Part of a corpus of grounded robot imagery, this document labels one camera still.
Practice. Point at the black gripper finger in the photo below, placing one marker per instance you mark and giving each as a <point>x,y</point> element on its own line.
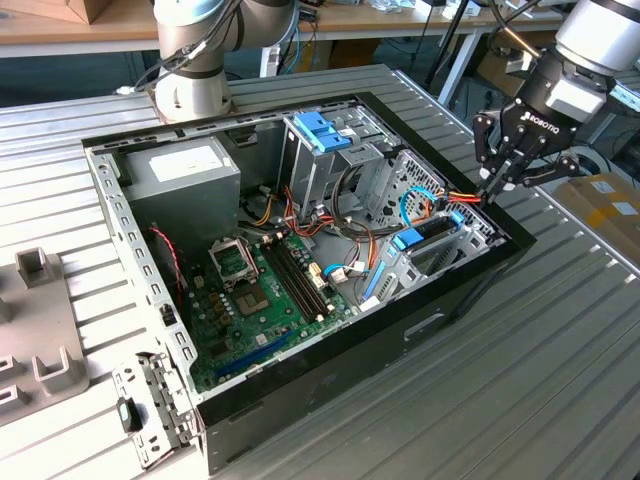
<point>481,140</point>
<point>550,170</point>

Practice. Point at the hard disk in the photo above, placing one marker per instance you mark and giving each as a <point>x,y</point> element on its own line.
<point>407,239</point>

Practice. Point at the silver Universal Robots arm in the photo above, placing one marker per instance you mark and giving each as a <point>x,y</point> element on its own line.
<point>600,30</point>

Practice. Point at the grey metal disk bay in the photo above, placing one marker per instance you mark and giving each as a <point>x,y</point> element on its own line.
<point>400,272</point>

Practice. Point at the cardboard box with yellow tape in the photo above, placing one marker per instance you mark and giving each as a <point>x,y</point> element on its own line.
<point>600,210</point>

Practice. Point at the grey metal slat shelf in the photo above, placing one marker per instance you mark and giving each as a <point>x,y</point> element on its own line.
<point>627,95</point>

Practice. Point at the black stand pole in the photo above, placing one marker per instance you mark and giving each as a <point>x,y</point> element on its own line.
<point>450,35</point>

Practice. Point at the wooden desk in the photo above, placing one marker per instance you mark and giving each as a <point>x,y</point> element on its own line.
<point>390,22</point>

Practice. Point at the blue plastic cage latch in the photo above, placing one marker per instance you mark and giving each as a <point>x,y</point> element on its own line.
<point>320,127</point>

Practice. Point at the grey metal drive cage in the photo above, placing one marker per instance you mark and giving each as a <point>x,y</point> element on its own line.
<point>305,170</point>

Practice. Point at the white board connector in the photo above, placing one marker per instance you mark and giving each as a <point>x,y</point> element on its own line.
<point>316,277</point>

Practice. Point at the black RAM slot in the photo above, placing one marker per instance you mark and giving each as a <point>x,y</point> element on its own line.
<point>310,280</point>
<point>302,280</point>
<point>286,280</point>
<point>294,280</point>

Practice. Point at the black open PC case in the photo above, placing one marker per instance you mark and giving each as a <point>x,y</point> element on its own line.
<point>350,365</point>

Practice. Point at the CPU socket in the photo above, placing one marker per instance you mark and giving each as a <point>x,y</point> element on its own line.
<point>252,300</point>

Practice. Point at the grey power supply unit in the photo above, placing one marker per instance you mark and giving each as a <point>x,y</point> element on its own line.
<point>185,205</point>

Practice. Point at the blue expansion slot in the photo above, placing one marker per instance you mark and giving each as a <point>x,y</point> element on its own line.
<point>255,352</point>

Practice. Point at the green motherboard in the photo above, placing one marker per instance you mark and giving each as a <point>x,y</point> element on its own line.
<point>235,335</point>

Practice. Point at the brown cardboard box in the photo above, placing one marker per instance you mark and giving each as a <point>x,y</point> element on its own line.
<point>60,7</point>

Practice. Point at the black case latch knob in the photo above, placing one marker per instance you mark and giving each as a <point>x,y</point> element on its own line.
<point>129,415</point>

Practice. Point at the grey parts rack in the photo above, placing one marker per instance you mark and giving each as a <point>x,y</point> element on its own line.
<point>45,320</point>

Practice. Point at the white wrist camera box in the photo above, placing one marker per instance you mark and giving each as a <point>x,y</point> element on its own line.
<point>575,100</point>

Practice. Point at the metal expansion card bracket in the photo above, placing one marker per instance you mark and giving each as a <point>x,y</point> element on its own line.
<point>160,400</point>

